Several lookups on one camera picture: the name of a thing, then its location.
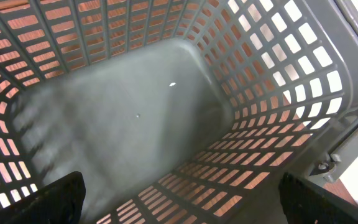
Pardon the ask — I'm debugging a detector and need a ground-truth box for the grey plastic mesh basket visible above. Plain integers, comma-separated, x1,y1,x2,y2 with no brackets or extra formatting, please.
0,0,358,223

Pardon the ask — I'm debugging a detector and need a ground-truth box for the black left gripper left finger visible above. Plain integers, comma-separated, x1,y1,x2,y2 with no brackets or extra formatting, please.
0,171,86,224

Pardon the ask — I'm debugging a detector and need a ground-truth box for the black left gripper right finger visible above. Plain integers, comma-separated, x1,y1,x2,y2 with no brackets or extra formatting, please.
278,172,358,224

